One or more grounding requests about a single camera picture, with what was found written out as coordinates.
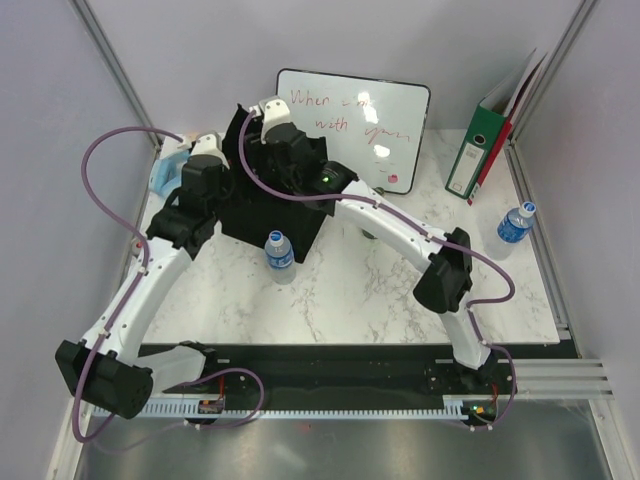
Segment purple cable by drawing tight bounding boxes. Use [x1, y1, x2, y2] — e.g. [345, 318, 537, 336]
[72, 125, 191, 444]
[237, 112, 521, 431]

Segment red binder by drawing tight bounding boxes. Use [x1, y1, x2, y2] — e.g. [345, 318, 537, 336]
[467, 54, 547, 206]

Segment green lever arch binder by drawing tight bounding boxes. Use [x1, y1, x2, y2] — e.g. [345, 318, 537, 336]
[445, 50, 536, 201]

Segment black canvas bag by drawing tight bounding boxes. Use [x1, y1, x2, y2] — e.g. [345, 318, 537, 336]
[217, 106, 326, 263]

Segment blue label bottle right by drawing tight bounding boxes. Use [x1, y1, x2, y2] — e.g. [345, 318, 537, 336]
[496, 201, 536, 244]

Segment right aluminium frame post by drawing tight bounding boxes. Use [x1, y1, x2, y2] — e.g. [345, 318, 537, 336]
[509, 0, 600, 146]

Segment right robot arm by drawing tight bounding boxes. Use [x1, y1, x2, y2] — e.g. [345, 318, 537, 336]
[249, 121, 497, 378]

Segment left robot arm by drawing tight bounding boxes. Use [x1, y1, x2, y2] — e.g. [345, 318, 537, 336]
[55, 153, 229, 419]

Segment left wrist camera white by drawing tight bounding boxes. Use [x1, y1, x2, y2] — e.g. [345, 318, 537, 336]
[178, 131, 229, 167]

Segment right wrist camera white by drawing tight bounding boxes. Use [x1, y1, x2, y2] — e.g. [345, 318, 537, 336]
[249, 96, 291, 143]

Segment left aluminium frame post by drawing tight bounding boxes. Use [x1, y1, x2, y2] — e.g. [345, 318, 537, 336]
[69, 0, 153, 127]

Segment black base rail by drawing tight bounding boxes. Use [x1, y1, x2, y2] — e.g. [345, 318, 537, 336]
[119, 342, 516, 406]

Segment blue label water bottle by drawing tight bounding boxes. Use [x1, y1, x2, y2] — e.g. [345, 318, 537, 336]
[264, 230, 296, 285]

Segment green glass Perrier bottle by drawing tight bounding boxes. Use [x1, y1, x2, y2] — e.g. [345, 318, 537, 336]
[362, 229, 377, 240]

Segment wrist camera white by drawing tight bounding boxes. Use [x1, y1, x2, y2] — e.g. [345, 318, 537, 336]
[178, 131, 229, 167]
[249, 96, 291, 143]

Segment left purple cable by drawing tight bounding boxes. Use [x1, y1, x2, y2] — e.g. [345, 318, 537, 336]
[72, 125, 191, 444]

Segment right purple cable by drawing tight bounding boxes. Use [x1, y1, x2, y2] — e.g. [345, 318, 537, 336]
[237, 112, 521, 431]

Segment white slotted cable duct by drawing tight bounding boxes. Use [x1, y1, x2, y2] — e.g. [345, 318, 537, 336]
[94, 392, 496, 420]

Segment whiteboard with red writing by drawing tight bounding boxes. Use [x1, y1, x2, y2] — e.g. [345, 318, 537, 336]
[276, 69, 431, 195]

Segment light blue headphones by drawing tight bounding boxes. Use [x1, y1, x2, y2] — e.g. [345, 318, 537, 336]
[148, 151, 190, 199]

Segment aluminium frame post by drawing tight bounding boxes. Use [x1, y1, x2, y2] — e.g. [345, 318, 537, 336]
[69, 0, 153, 127]
[509, 0, 600, 146]

